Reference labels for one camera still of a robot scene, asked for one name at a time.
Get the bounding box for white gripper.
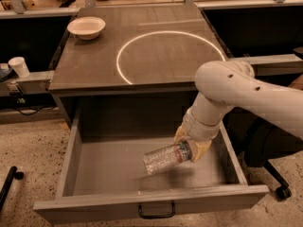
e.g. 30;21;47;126
173;109;220;163

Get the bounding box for clear plastic water bottle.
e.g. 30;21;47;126
143;141;192;175

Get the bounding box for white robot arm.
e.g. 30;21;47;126
174;61;303;161

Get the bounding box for grey open drawer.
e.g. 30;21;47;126
32;92;270;224

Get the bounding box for black office chair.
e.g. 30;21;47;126
223;108;303;201

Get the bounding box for white paper bowl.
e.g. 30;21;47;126
67;17;106;41

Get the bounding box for black pole with wheel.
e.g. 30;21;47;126
0;166;24;211

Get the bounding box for white paper cup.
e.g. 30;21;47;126
9;57;29;78

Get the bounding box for black drawer handle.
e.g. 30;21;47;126
138;201;176;219

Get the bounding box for black power cable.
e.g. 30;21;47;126
9;83;51;116

